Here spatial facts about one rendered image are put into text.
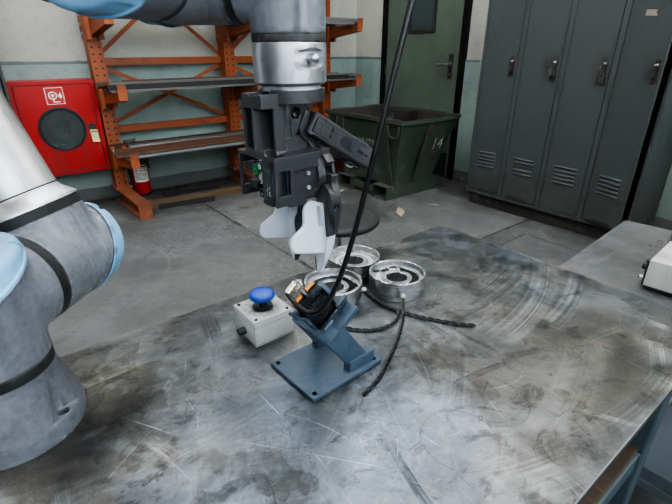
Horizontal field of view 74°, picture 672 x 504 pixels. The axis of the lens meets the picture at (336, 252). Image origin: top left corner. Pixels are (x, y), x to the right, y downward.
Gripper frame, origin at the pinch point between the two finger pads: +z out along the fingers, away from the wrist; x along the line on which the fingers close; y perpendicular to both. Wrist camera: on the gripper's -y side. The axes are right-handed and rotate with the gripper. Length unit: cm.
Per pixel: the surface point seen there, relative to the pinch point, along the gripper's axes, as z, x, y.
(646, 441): 42, 33, -50
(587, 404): 18.7, 28.8, -22.3
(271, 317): 14.1, -10.0, 0.4
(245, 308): 14.0, -14.8, 2.1
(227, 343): 18.5, -14.3, 6.1
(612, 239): 31, 2, -118
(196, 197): 96, -321, -127
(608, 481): 44, 32, -38
